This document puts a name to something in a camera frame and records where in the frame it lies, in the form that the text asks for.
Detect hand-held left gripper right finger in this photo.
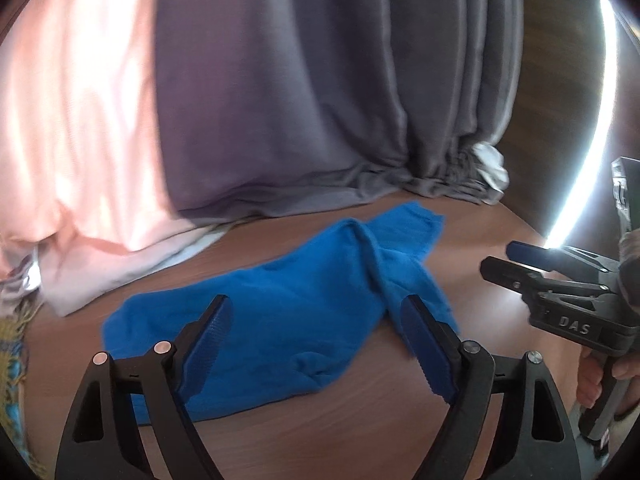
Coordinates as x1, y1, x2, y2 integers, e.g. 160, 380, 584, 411
400, 296, 583, 480

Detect yellow fringed cloth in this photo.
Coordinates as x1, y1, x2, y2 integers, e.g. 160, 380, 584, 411
0, 295, 47, 461

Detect white sheer curtain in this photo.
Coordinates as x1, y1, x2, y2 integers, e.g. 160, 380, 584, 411
0, 220, 236, 311

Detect person's right hand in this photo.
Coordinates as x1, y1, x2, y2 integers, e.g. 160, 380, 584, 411
575, 352, 640, 410

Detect grey curtain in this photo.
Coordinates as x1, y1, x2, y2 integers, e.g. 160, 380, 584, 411
155, 0, 523, 221

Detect white crumpled cloth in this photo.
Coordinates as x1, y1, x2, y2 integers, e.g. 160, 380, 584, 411
472, 142, 510, 206

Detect pink curtain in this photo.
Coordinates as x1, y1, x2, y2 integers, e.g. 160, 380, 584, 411
0, 0, 236, 318

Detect blue fleece pants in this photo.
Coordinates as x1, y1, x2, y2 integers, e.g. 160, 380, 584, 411
101, 201, 458, 423

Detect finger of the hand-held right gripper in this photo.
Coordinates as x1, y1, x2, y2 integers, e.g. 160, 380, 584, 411
506, 241, 623, 274
480, 256, 606, 302

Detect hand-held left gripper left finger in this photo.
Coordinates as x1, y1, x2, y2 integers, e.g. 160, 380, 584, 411
54, 295, 234, 480

